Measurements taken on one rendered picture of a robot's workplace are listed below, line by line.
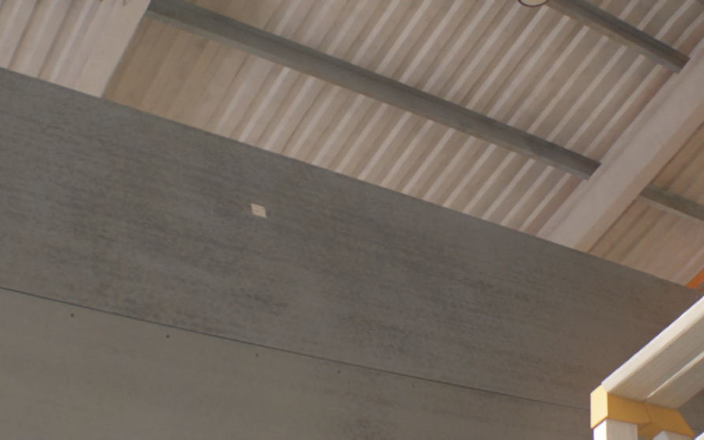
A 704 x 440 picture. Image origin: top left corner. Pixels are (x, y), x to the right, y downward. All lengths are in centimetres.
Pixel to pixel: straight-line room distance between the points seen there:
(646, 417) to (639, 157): 830
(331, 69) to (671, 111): 327
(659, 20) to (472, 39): 180
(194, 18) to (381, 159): 238
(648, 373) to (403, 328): 71
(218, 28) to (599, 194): 414
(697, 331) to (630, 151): 847
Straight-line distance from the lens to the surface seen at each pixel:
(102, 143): 196
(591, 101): 966
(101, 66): 741
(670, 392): 155
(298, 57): 824
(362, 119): 897
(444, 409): 197
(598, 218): 980
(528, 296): 241
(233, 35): 800
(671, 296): 295
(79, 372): 158
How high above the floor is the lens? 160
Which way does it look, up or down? 41 degrees up
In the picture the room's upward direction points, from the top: 16 degrees counter-clockwise
